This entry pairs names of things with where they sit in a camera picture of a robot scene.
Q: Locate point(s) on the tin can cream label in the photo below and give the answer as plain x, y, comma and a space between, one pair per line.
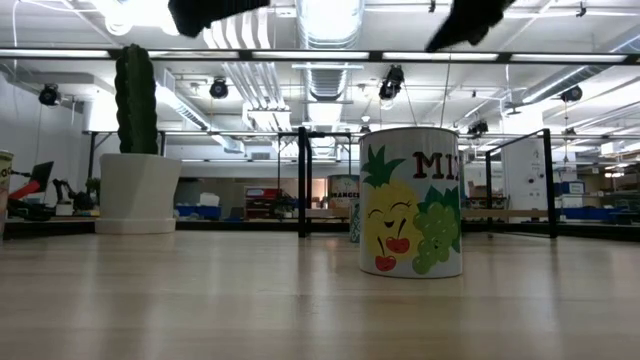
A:
5, 190

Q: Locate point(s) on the long linear ceiling light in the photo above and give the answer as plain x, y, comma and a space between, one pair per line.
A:
310, 55

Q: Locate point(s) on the computer monitor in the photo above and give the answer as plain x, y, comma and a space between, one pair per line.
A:
42, 172

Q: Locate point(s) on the silver ceiling duct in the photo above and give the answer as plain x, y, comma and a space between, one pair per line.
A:
327, 25

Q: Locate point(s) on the red tool chest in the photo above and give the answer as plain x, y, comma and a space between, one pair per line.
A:
262, 194

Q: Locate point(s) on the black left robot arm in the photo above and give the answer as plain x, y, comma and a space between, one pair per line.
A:
210, 12

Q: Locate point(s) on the black aluminium table frame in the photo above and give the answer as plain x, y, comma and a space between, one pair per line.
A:
225, 226

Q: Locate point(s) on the small white oranges can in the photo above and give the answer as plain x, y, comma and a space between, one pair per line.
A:
342, 192

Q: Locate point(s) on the black ceiling spotlight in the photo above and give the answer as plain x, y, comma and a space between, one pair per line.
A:
571, 93
477, 127
50, 95
218, 88
392, 82

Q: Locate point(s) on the small teal patterned can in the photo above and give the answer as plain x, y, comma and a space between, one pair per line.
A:
354, 222

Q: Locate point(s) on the blue storage bins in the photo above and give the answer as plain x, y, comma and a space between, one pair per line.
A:
575, 212
200, 212

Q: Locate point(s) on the white mixed fruit can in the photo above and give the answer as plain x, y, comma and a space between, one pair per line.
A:
400, 225

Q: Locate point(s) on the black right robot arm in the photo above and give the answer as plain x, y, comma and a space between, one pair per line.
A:
470, 20

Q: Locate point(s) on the green cactus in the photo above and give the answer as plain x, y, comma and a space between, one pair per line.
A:
136, 100

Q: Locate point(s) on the white hexagonal plant pot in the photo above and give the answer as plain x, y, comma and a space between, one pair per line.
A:
137, 195

